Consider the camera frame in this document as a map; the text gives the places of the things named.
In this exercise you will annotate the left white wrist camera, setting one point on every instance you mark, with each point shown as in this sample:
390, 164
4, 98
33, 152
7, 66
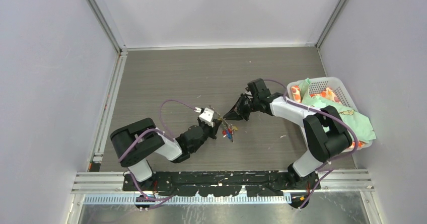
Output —
206, 115

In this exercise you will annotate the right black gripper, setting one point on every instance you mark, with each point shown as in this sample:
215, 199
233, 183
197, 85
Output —
233, 115

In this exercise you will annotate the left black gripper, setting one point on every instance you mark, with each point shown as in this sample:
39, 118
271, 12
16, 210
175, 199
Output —
213, 130

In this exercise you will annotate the orange patterned cloth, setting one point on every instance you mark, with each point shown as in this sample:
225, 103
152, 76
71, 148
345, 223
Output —
297, 94

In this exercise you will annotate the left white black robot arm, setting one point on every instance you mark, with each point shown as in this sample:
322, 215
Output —
135, 142

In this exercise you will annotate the white plastic basket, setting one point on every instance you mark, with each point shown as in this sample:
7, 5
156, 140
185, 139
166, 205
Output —
330, 91

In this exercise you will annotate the green patterned cloth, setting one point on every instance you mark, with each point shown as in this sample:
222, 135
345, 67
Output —
347, 115

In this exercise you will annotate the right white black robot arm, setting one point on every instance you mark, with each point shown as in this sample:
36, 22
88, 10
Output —
326, 133

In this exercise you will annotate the white slotted cable duct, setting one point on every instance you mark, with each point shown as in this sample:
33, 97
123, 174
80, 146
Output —
135, 199

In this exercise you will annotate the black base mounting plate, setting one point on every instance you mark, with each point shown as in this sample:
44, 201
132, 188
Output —
176, 181

